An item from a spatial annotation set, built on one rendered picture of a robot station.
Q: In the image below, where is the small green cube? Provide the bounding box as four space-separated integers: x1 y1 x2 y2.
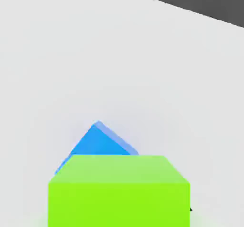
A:
47 154 191 227

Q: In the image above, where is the small blue cube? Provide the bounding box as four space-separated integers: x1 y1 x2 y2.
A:
54 120 139 176

